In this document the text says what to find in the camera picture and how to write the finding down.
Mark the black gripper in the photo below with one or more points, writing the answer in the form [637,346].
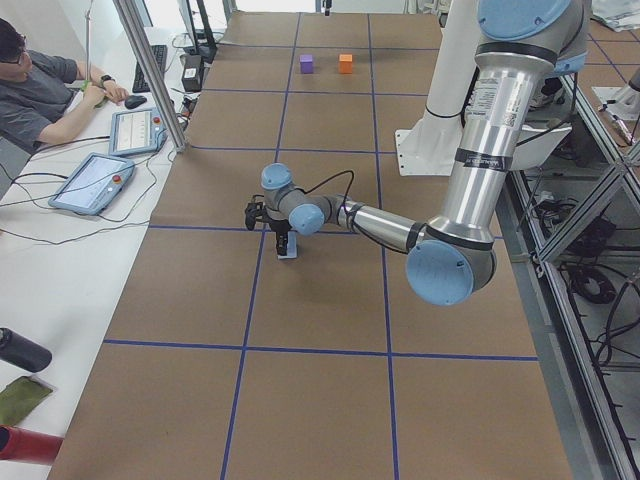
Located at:
[280,227]

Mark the light blue foam block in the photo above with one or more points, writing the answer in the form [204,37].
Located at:
[292,246]

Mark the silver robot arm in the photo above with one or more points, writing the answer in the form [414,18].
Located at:
[493,59]

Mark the purple foam block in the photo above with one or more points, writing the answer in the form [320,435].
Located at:
[306,64]

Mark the orange foam block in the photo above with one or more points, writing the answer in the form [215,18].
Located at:
[345,63]

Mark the teach pendant far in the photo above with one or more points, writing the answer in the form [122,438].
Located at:
[136,132]

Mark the teach pendant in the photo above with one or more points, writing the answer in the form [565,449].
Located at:
[93,185]
[136,132]

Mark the black power adapter box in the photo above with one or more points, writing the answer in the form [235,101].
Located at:
[192,74]

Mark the teach pendant near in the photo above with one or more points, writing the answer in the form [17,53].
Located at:
[93,185]

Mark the black computer mouse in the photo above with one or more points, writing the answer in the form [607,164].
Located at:
[134,101]

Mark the seated person grey shirt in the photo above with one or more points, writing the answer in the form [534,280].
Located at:
[48,100]

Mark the black water bottle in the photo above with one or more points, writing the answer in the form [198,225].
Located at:
[22,352]

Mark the green cloth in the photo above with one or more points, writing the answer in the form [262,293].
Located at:
[20,398]

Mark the red bottle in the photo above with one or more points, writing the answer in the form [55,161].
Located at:
[28,446]

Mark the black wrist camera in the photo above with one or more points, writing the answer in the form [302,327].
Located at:
[254,214]

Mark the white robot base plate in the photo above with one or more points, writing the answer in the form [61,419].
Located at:
[426,152]

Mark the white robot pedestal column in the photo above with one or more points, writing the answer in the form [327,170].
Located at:
[454,67]

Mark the aluminium frame post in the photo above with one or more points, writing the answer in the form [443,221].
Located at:
[136,34]

